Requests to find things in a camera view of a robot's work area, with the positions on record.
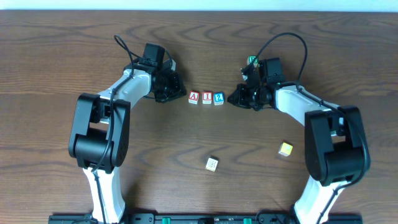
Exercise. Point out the red letter I block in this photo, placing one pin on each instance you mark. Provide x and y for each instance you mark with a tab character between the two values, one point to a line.
207	97

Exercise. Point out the blue number 2 block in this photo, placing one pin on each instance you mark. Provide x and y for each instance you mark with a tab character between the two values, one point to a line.
218	98

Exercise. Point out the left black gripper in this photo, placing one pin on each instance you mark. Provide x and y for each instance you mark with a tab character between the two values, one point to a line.
173	88

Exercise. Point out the black mounting rail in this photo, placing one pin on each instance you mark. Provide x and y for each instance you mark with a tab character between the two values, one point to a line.
149	218

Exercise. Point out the yellow wooden block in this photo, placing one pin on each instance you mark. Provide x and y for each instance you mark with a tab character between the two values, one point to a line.
285	149

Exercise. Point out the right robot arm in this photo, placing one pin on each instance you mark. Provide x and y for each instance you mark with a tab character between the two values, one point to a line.
336	151

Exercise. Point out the red letter A block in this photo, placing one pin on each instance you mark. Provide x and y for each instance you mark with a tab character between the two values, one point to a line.
193	97

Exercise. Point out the green letter R block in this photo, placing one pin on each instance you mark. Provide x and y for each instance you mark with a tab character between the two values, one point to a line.
252	59

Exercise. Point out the beige block with pattern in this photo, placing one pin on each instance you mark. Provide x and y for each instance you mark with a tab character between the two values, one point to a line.
211	164

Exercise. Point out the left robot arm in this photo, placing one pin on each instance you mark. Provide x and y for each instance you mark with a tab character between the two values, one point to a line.
99	138

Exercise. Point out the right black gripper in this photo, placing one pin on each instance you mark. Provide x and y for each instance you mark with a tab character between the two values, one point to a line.
241	97

